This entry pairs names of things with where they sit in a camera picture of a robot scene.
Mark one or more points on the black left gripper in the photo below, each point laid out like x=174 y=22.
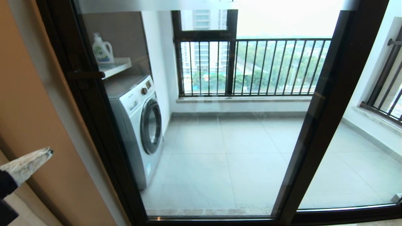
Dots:
x=6 y=213

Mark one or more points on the white front-load washing machine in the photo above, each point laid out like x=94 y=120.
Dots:
x=135 y=128

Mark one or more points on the white detergent bottle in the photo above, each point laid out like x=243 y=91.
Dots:
x=103 y=49

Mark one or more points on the dark cabinet niche panel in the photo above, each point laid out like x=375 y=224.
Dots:
x=119 y=34

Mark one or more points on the stone window sill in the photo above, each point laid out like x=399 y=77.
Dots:
x=245 y=99
x=377 y=118

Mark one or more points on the black balcony railing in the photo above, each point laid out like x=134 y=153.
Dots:
x=276 y=66
x=386 y=92

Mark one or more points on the dark framed fixed glass panel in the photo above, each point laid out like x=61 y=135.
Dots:
x=345 y=175

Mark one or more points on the white wall shelf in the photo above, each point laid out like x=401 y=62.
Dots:
x=116 y=66

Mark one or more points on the dark balcony window frame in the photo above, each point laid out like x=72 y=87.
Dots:
x=231 y=56

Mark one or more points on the wall mounted metal bar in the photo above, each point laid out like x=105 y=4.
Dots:
x=394 y=42

